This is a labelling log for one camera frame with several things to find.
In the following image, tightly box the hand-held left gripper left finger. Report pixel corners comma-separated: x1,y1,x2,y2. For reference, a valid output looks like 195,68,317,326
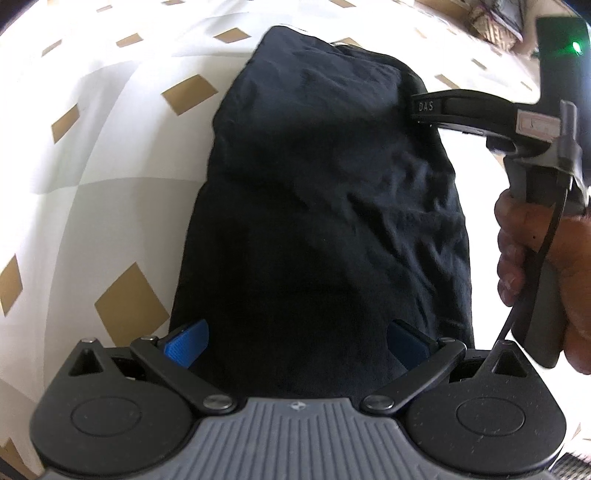
68,318,234,414

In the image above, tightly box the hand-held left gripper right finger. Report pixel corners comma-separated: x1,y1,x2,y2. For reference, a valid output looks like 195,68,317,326
362,318,529,414

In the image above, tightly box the black t-shirt with red print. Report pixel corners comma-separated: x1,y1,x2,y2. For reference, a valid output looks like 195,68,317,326
173,25,476,398

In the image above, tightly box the person's right hand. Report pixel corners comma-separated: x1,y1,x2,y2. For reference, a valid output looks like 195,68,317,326
494,189,591,376

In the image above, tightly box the patterned woven basket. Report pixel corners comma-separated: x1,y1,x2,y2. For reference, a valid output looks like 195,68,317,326
466,4,520,51

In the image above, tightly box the grey backpack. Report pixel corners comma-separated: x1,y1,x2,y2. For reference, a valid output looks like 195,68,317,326
480,0,527,40

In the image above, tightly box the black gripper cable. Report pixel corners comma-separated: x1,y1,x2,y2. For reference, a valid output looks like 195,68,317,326
495,175,573,349

